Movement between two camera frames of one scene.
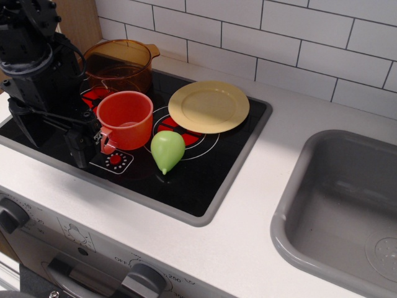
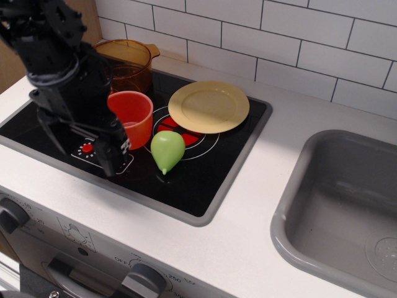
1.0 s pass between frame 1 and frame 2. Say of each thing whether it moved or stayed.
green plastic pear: stayed
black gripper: moved
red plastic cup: stayed
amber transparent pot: stayed
